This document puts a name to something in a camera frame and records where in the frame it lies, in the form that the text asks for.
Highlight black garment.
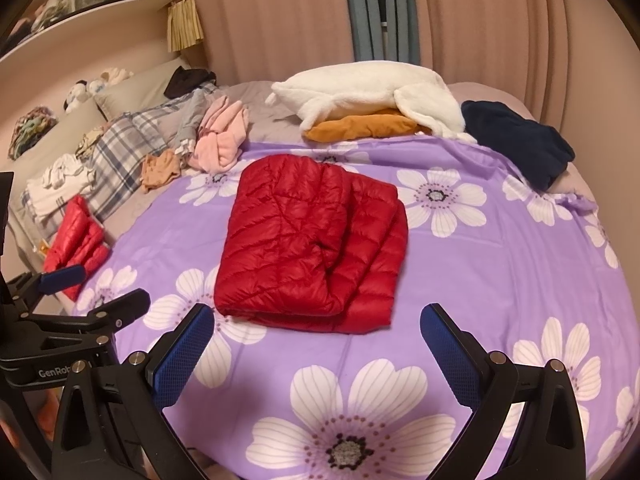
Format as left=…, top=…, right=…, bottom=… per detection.
left=164, top=66, right=218, bottom=98

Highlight cream patterned cloth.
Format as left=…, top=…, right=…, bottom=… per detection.
left=75, top=127, right=108, bottom=160

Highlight white fleece garment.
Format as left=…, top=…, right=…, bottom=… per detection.
left=265, top=60, right=478, bottom=143

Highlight yellow fringed cloth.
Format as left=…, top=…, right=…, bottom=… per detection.
left=166, top=0, right=206, bottom=53

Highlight navy garment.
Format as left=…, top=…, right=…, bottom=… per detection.
left=460, top=100, right=576, bottom=192

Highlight beige wall shelf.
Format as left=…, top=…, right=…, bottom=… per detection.
left=0, top=0, right=183, bottom=63

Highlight black and white plush dog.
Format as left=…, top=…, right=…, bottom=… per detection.
left=62, top=79, right=91, bottom=113

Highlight white printed clothes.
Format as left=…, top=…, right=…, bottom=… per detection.
left=22, top=154, right=97, bottom=221

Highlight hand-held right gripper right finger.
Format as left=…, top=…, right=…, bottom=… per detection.
left=420, top=302, right=587, bottom=480

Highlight colourful knitted cloth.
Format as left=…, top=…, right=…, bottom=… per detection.
left=9, top=105, right=58, bottom=160

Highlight purple floral blanket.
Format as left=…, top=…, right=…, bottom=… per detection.
left=72, top=140, right=626, bottom=480

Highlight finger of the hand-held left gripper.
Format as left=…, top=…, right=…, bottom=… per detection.
left=5, top=264, right=87, bottom=311
left=25, top=288, right=152, bottom=335

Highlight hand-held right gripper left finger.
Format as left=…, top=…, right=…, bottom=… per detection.
left=51, top=302, right=216, bottom=480

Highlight pink curtain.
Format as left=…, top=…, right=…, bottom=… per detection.
left=410, top=0, right=640, bottom=126
left=180, top=0, right=358, bottom=86

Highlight large red puffer jacket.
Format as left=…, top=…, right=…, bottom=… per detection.
left=214, top=154, right=410, bottom=335

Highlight grey pillow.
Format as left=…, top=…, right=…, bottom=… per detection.
left=7, top=97, right=108, bottom=163
left=94, top=57, right=193, bottom=121

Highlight teal curtain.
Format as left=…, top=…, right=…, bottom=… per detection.
left=341, top=0, right=421, bottom=63

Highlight plaid pillow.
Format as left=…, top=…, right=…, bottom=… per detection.
left=80, top=102, right=193, bottom=223

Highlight grey garment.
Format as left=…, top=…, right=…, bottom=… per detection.
left=172, top=85, right=221, bottom=158

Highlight small folded red puffer jacket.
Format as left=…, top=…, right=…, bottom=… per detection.
left=42, top=195, right=112, bottom=302

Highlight pink garment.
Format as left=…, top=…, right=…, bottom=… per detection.
left=187, top=95, right=250, bottom=173

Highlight tan garment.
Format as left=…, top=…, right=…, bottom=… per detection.
left=141, top=150, right=182, bottom=193

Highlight orange garment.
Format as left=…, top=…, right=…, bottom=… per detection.
left=302, top=108, right=433, bottom=142

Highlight cream plush toy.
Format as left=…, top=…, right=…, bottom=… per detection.
left=87, top=66, right=135, bottom=96

